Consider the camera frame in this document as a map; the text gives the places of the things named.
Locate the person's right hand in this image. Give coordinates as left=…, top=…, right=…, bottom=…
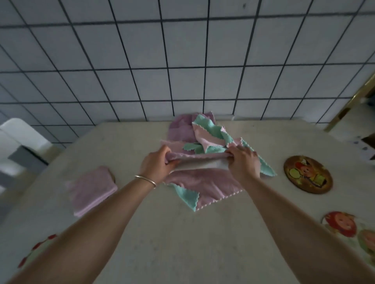
left=224, top=145, right=261, bottom=183

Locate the person's left hand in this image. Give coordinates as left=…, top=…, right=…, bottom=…
left=139, top=145, right=182, bottom=188

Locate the grey-blue cloth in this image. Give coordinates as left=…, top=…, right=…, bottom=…
left=160, top=140, right=235, bottom=174

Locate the pile of cloths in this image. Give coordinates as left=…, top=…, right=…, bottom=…
left=167, top=112, right=278, bottom=213

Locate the dark brown round coaster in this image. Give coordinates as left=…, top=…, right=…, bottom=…
left=283, top=155, right=334, bottom=195

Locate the pink cloth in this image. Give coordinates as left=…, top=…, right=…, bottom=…
left=65, top=166, right=118, bottom=218

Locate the two faces round coaster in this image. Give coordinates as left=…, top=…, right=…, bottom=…
left=321, top=211, right=375, bottom=267

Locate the red bordered round coaster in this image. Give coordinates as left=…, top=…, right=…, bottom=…
left=17, top=233, right=59, bottom=269

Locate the person's left forearm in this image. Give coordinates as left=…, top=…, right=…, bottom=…
left=5, top=178, right=157, bottom=284

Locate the person's right forearm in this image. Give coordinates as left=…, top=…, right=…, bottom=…
left=243, top=175, right=375, bottom=284

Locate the white wooden chair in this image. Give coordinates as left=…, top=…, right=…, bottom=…
left=0, top=117, right=64, bottom=205

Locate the silver bangle bracelet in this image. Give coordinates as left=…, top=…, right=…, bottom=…
left=134, top=174, right=157, bottom=190

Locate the golden door frame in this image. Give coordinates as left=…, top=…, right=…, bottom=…
left=323, top=71, right=375, bottom=132

